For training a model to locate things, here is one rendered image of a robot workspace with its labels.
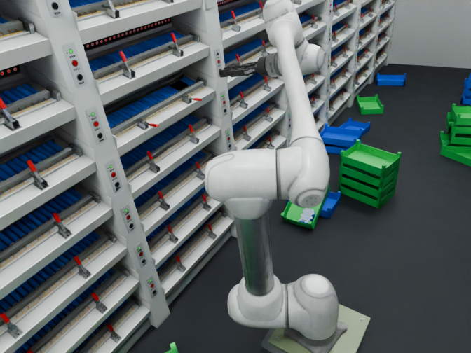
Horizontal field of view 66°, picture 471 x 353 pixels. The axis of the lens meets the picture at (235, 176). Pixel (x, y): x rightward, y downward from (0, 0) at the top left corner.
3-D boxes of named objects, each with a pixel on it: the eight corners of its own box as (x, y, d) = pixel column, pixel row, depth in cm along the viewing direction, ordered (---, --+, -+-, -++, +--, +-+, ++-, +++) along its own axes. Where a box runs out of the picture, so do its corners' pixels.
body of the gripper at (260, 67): (272, 52, 139) (253, 55, 145) (262, 58, 134) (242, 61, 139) (277, 71, 143) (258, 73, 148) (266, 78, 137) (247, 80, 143)
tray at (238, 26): (280, 21, 207) (287, -4, 198) (220, 50, 167) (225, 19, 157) (251, 9, 213) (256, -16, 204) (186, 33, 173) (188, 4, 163)
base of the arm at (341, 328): (353, 321, 141) (355, 312, 138) (323, 363, 129) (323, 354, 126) (313, 296, 153) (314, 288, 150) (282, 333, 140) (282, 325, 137)
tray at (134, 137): (214, 98, 171) (217, 80, 165) (117, 157, 131) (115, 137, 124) (181, 80, 177) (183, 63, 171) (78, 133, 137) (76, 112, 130)
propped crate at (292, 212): (313, 230, 218) (311, 224, 211) (283, 220, 228) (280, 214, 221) (330, 188, 228) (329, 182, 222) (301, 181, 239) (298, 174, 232)
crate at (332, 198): (340, 201, 238) (341, 191, 233) (329, 218, 224) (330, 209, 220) (298, 190, 253) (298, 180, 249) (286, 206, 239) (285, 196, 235)
